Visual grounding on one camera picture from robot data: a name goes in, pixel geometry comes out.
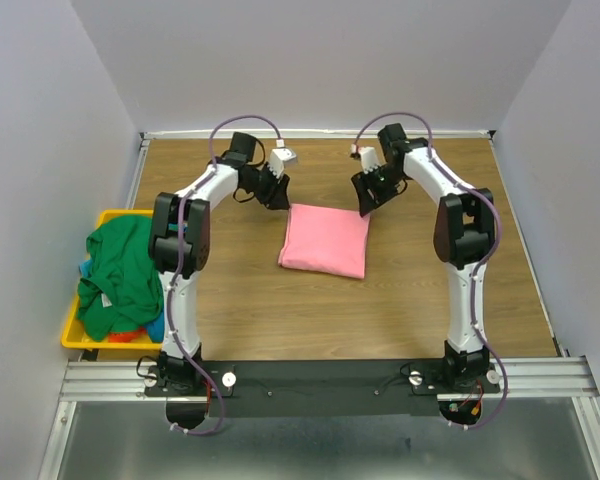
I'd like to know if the aluminium front rail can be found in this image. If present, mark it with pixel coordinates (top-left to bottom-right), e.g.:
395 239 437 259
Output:
60 357 599 402

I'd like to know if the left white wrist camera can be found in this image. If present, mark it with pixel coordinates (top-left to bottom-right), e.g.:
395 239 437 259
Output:
267 147 298 178

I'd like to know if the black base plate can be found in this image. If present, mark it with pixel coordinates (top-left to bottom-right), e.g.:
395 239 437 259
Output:
138 355 501 433

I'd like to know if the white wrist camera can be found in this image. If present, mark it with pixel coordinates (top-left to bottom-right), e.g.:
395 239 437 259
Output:
267 147 298 178
358 147 381 174

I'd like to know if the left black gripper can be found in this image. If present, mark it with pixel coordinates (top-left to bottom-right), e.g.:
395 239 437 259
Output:
242 161 290 211

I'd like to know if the pink t shirt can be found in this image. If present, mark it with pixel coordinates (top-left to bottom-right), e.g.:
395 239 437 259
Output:
278 204 370 280

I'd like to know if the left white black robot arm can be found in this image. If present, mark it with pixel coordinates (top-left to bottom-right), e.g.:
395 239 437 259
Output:
146 132 297 396

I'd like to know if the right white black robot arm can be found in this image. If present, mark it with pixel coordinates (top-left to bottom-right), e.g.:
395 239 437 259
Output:
350 123 500 392

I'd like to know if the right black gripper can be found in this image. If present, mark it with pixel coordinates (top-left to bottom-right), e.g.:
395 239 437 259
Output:
349 165 405 218

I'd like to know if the green t shirt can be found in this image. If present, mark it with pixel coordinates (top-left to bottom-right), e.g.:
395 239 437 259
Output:
77 214 163 342

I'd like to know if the orange t shirt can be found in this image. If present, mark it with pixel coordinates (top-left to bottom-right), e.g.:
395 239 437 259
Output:
107 327 151 344

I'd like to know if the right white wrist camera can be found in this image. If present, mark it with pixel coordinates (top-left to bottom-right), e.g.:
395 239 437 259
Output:
358 147 381 174

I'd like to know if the yellow plastic bin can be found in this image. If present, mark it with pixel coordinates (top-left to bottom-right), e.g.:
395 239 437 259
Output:
60 209 164 351

